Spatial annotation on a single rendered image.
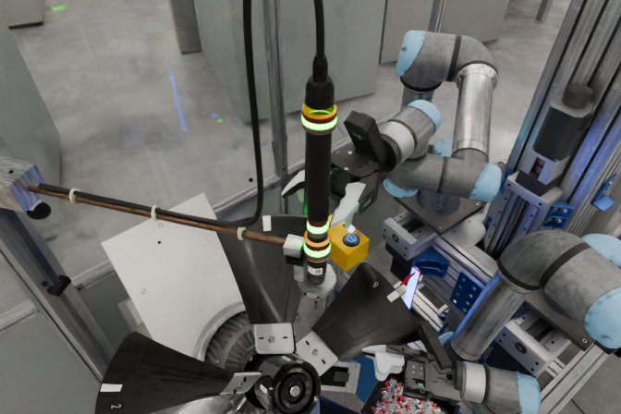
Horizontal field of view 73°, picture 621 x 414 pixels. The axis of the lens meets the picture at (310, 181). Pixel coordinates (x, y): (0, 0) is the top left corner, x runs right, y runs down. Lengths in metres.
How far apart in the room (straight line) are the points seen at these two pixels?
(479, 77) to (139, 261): 0.90
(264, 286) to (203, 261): 0.23
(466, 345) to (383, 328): 0.19
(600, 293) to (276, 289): 0.58
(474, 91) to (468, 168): 0.23
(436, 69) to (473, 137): 0.27
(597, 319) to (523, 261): 0.15
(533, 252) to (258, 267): 0.54
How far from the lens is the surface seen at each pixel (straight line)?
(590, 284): 0.86
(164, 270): 1.09
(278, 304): 0.93
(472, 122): 0.96
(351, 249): 1.33
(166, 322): 1.11
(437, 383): 1.02
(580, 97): 1.25
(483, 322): 1.04
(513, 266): 0.93
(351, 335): 1.04
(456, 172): 0.86
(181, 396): 0.95
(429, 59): 1.13
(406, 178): 0.86
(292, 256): 0.73
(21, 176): 0.97
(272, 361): 0.95
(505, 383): 1.04
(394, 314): 1.09
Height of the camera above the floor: 2.10
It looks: 42 degrees down
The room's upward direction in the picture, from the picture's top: straight up
